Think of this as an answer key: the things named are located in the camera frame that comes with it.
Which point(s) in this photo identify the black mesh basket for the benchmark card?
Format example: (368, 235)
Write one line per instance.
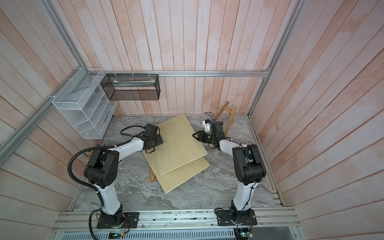
(131, 87)

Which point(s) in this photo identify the wooden easel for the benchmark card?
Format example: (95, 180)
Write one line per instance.
(152, 177)
(231, 112)

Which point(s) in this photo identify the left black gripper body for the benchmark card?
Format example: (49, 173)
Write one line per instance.
(157, 141)

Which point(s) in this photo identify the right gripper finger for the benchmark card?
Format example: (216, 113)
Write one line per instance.
(198, 138)
(197, 134)

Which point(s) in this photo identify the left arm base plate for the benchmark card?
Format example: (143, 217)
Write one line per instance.
(126, 220)

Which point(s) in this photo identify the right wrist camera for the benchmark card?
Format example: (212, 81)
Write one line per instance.
(208, 126)

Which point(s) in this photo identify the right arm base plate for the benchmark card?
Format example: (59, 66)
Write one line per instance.
(232, 217)

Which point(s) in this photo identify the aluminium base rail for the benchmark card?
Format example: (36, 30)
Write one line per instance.
(184, 219)

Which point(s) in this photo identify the plywood board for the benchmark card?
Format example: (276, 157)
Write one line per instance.
(179, 146)
(177, 177)

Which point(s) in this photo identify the white wire mesh shelf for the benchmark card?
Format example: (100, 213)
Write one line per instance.
(85, 105)

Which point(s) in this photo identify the aluminium frame horizontal bar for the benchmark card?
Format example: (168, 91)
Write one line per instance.
(167, 74)

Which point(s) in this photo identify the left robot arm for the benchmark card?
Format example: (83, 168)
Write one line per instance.
(102, 170)

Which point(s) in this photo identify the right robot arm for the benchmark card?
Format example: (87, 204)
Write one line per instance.
(249, 169)

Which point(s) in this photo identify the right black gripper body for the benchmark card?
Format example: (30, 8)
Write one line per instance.
(207, 138)

